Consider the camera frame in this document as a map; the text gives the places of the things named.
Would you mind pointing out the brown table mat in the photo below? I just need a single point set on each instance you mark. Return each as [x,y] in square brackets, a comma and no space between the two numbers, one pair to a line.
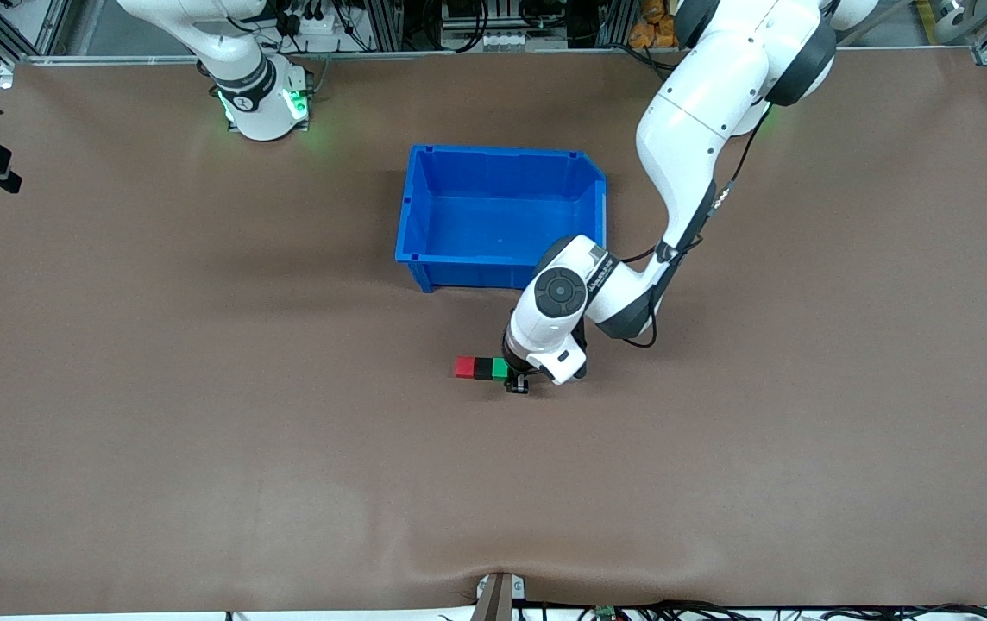
[286,483]

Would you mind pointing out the metal table clamp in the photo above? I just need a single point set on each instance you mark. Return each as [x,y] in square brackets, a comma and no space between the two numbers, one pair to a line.
[498,597]

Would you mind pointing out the white power strip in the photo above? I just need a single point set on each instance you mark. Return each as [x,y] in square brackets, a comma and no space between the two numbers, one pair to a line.
[312,26]

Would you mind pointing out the small black cube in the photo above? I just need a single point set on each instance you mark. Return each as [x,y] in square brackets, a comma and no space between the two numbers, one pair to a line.
[483,369]

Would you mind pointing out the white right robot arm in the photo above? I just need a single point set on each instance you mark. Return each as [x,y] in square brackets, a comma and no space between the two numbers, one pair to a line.
[243,78]

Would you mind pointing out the small green cube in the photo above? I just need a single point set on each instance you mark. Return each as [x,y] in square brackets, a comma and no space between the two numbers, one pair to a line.
[499,368]

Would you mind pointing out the small red cube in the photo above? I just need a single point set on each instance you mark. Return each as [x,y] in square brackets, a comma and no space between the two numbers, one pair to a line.
[464,367]

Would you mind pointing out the small green circuit board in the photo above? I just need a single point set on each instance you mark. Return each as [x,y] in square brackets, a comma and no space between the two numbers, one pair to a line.
[605,612]

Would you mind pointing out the blue plastic storage bin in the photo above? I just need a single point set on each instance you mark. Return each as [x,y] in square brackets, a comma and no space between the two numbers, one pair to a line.
[476,224]

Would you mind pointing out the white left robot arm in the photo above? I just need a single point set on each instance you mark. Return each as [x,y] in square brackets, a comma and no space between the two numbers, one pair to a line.
[700,129]

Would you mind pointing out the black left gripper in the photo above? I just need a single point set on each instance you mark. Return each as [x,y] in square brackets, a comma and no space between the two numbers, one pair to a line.
[515,380]

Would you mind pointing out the orange snack bag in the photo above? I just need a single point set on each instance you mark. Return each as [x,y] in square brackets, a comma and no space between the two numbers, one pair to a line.
[653,21]

